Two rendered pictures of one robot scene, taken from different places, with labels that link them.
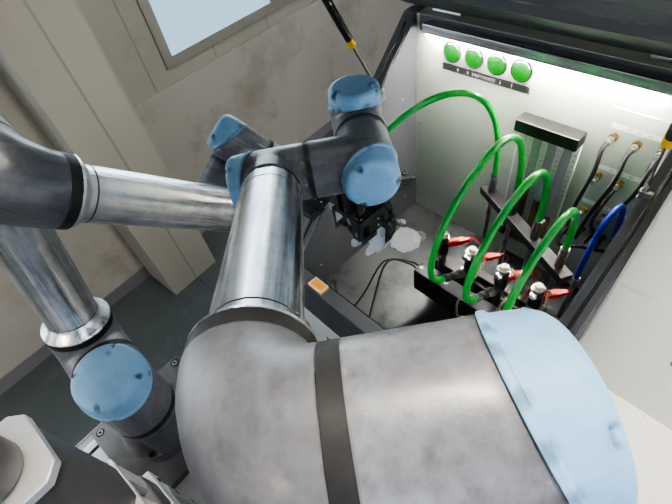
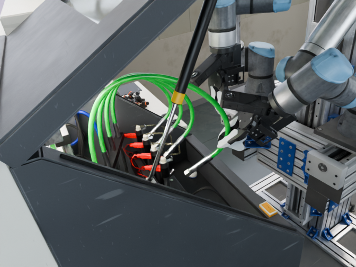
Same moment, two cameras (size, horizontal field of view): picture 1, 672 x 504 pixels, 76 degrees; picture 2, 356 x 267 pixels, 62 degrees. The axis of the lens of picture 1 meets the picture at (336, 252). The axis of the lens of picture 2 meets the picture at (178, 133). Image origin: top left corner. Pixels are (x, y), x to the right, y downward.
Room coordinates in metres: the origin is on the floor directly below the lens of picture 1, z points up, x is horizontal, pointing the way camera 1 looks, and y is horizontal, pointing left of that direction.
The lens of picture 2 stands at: (1.40, -0.04, 1.66)
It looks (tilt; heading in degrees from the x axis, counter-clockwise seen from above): 31 degrees down; 193
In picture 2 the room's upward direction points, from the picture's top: 7 degrees counter-clockwise
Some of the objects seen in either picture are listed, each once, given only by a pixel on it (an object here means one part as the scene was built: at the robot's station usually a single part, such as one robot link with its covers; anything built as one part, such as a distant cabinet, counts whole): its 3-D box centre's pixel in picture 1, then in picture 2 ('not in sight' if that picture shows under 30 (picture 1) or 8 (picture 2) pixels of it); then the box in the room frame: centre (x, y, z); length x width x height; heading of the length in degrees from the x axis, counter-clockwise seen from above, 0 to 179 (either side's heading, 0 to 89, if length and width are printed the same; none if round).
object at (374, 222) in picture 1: (362, 201); (224, 65); (0.56, -0.06, 1.37); 0.09 x 0.08 x 0.12; 125
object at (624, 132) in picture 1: (615, 184); not in sight; (0.62, -0.61, 1.20); 0.13 x 0.03 x 0.31; 35
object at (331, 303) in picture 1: (381, 350); (227, 188); (0.53, -0.06, 0.87); 0.62 x 0.04 x 0.16; 35
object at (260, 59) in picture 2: not in sight; (259, 58); (0.01, 0.08, 1.20); 0.13 x 0.12 x 0.14; 88
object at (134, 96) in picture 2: not in sight; (136, 97); (-0.02, -0.56, 1.01); 0.23 x 0.11 x 0.06; 35
